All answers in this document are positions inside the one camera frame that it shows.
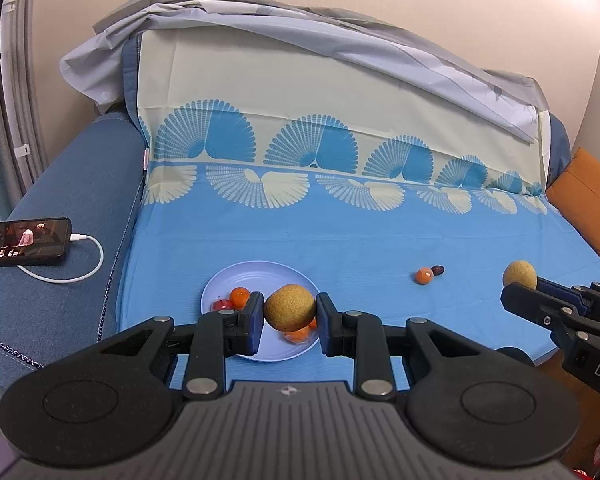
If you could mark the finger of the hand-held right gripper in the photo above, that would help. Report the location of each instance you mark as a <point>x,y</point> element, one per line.
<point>530,302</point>
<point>555,290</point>

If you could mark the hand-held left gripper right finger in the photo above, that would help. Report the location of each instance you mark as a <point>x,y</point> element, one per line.
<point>323,317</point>

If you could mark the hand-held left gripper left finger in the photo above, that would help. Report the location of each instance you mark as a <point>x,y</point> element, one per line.
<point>255,317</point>

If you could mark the yellow-brown round fruit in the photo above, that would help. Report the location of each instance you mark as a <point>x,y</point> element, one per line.
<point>519,274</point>
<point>290,307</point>

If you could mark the red round fruit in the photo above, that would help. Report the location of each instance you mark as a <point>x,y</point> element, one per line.
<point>221,305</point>

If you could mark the light blue plate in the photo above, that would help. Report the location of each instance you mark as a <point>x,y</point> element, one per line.
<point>260,275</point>

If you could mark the blue patterned blanket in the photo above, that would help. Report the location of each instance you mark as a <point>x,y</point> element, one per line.
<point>355,230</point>

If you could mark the orange cushion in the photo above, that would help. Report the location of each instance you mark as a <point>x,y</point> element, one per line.
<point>585,200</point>

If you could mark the dark red date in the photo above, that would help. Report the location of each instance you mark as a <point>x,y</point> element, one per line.
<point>437,270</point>

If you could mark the black smartphone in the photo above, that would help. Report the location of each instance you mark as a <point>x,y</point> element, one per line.
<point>25,240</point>

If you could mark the grey bed sheet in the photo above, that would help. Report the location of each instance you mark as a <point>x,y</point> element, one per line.
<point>330,25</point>

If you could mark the white metal rack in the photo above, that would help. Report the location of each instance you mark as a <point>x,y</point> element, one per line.
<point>20,85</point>

